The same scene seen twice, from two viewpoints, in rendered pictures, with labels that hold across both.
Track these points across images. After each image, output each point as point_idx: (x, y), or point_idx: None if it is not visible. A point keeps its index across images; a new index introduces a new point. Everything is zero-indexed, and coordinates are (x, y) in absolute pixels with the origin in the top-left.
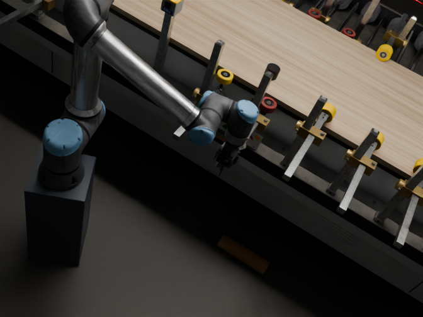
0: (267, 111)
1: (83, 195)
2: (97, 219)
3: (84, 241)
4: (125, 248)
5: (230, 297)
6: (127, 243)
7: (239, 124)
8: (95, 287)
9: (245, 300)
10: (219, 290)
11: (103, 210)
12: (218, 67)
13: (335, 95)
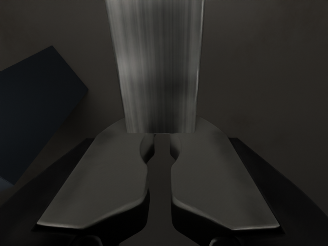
0: None
1: (2, 181)
2: (51, 31)
3: (69, 67)
4: (105, 42)
5: (247, 13)
6: (102, 35)
7: None
8: (116, 95)
9: (269, 3)
10: (231, 13)
11: (43, 13)
12: None
13: None
